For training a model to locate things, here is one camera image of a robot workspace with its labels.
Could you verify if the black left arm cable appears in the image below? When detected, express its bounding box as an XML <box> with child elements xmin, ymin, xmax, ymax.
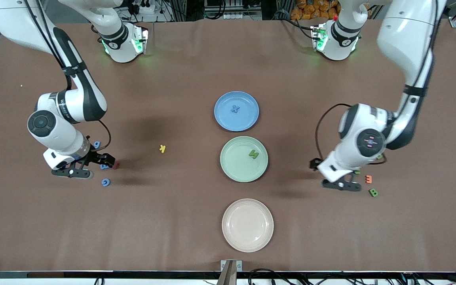
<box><xmin>315</xmin><ymin>0</ymin><xmax>438</xmax><ymax>161</ymax></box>

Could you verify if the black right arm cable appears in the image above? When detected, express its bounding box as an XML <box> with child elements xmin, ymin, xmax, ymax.
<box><xmin>22</xmin><ymin>0</ymin><xmax>112</xmax><ymax>155</ymax></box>

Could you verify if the pink beige plate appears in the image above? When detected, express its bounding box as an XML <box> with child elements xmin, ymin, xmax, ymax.
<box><xmin>222</xmin><ymin>198</ymin><xmax>274</xmax><ymax>253</ymax></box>

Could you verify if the white power strip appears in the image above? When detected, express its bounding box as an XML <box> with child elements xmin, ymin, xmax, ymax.
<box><xmin>223</xmin><ymin>11</ymin><xmax>263</xmax><ymax>21</ymax></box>

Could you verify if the power strip with black plugs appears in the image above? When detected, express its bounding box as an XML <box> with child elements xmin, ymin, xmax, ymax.
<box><xmin>129</xmin><ymin>0</ymin><xmax>156</xmax><ymax>15</ymax></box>

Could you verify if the green plate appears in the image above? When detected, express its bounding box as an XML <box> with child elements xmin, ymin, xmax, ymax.
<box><xmin>220</xmin><ymin>136</ymin><xmax>269</xmax><ymax>183</ymax></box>

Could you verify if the bag of orange fruits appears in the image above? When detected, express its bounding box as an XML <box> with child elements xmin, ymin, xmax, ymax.
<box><xmin>290</xmin><ymin>0</ymin><xmax>340</xmax><ymax>21</ymax></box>

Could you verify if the brown table cover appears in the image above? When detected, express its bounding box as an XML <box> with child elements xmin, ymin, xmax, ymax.
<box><xmin>0</xmin><ymin>19</ymin><xmax>456</xmax><ymax>274</ymax></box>

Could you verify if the black looped cable under table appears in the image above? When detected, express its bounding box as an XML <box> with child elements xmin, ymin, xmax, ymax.
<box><xmin>248</xmin><ymin>268</ymin><xmax>292</xmax><ymax>285</ymax></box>

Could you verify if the blue plate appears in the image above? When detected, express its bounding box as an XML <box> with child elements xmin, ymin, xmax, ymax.
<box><xmin>214</xmin><ymin>91</ymin><xmax>260</xmax><ymax>132</ymax></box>

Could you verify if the base connector box green light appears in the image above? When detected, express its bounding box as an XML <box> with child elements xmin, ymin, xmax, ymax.
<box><xmin>132</xmin><ymin>25</ymin><xmax>149</xmax><ymax>55</ymax></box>
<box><xmin>310</xmin><ymin>23</ymin><xmax>328</xmax><ymax>52</ymax></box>

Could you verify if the metal camera pole bracket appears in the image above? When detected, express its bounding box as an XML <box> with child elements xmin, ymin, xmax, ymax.
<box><xmin>220</xmin><ymin>259</ymin><xmax>243</xmax><ymax>285</ymax></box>

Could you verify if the black cable at arm base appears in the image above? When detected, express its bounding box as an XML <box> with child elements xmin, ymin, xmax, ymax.
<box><xmin>281</xmin><ymin>10</ymin><xmax>316</xmax><ymax>40</ymax></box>

